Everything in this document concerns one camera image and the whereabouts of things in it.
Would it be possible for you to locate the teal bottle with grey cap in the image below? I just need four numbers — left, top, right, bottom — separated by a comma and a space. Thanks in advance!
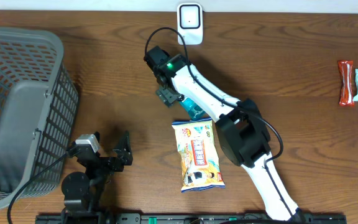
179, 96, 205, 120

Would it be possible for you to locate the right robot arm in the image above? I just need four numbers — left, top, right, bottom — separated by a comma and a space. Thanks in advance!
144, 47, 305, 223

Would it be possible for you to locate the red orange snack bar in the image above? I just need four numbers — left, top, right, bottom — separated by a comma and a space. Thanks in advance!
337, 60, 354, 106

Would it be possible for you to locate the yellow snack chip bag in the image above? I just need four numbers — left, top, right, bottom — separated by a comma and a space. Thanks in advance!
172, 118, 225, 193

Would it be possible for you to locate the white barcode scanner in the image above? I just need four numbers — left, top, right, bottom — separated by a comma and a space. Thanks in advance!
177, 2, 203, 45

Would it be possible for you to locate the grey plastic shopping basket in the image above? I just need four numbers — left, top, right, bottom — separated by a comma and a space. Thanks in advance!
0, 27, 79, 209

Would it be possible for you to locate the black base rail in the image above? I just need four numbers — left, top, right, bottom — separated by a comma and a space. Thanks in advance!
35, 212, 347, 224

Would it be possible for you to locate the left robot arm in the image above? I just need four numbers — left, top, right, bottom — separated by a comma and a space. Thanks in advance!
61, 131, 133, 223

